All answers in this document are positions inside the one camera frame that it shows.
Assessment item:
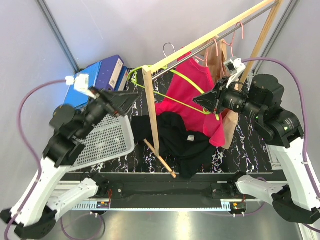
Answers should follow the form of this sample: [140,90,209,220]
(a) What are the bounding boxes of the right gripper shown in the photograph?
[193,75,265,120]

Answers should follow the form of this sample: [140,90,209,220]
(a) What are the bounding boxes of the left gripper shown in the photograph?
[77,85,141,139]

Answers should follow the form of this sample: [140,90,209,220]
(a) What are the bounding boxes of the neon yellow hanger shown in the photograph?
[126,66,210,115]

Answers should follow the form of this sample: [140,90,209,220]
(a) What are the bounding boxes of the red t shirt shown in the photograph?
[155,58,226,147]

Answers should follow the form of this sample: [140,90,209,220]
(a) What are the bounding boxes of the black t shirt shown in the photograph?
[131,111,216,180]

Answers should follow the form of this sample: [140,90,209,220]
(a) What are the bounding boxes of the pink wire hanger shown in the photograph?
[194,35,220,67]
[222,21,245,57]

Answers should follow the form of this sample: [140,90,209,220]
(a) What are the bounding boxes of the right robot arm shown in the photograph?
[193,74,320,225]

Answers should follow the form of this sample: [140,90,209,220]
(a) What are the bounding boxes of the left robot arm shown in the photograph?
[0,87,139,240]

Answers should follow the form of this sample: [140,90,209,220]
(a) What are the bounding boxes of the dark blue binder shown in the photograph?
[94,55,124,91]
[114,66,129,92]

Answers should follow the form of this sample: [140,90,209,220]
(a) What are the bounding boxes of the white plastic basket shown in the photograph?
[70,115,135,172]

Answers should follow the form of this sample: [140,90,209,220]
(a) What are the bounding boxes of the light blue binder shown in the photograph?
[62,61,103,112]

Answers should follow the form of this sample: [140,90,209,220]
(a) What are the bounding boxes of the wooden clothes rack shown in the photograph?
[142,0,283,179]

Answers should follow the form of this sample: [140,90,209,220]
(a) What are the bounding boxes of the beige top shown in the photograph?
[204,38,239,150]

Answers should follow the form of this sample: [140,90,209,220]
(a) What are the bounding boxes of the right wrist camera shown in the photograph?
[223,56,246,88]

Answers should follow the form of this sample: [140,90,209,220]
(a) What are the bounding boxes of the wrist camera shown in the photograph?
[223,56,246,88]
[65,73,96,99]

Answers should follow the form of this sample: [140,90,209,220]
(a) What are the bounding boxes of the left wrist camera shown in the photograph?
[65,73,96,99]

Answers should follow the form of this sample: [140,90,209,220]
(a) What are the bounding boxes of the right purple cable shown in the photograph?
[241,57,320,232]

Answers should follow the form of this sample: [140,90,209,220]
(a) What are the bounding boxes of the purple cable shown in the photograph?
[241,57,320,232]
[2,78,105,240]

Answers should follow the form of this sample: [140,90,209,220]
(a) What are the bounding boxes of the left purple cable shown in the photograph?
[2,78,105,240]

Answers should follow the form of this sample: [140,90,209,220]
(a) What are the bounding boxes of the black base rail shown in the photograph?
[59,171,253,210]

